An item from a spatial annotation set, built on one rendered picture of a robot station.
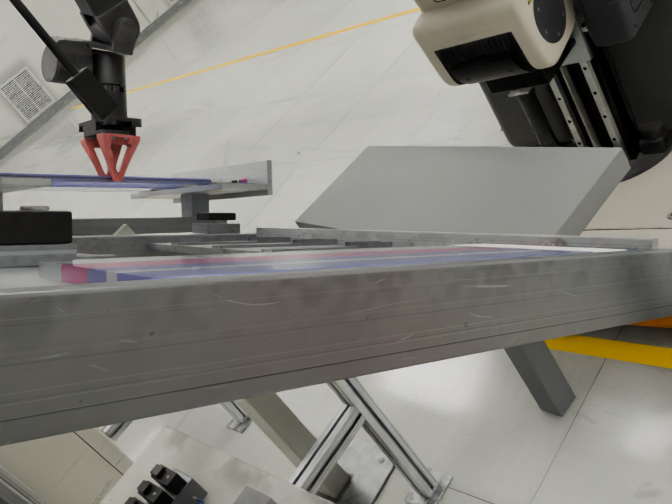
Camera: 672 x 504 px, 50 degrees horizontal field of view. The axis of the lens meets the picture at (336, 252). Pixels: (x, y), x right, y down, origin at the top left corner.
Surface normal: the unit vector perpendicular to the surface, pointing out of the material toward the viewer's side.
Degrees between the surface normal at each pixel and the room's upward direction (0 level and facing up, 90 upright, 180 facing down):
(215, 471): 0
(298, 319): 90
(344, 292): 90
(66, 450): 90
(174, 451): 0
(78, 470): 90
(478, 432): 0
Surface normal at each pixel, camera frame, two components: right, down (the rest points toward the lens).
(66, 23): 0.65, 0.04
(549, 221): -0.50, -0.72
